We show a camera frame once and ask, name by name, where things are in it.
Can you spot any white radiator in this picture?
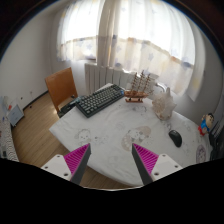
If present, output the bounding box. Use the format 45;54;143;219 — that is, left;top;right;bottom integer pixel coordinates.
83;62;168;97

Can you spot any large white conch shell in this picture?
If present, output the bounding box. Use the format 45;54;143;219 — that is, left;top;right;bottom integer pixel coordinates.
152;88;177;120

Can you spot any wooden model sailing ship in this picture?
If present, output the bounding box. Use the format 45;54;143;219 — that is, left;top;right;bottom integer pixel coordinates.
124;72;152;103

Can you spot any black computer mouse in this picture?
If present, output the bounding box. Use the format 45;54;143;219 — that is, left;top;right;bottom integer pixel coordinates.
169;130;182;147

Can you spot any black bag on chair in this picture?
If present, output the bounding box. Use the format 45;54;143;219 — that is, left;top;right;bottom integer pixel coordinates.
57;97;82;118

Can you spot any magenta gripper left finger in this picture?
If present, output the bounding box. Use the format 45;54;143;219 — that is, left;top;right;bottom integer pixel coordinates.
42;144;91;185

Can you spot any white patterned tablecloth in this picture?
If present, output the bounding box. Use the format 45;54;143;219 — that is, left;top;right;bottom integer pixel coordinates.
48;82;213;187

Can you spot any black mechanical keyboard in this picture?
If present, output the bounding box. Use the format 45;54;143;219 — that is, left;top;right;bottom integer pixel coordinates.
76;84;124;118

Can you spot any white box on floor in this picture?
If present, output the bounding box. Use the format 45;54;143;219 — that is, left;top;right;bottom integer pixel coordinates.
7;104;24;126

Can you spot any sheer white curtain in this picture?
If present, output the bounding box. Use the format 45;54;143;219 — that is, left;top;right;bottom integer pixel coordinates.
56;0;205;99

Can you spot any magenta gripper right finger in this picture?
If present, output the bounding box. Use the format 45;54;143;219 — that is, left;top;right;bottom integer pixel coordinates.
132;143;182;185

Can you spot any cartoon boy figurine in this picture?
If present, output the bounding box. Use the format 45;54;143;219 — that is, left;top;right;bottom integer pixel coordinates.
198;113;214;136

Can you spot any wooden chair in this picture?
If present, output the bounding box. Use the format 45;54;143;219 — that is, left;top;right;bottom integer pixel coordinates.
45;68;78;112

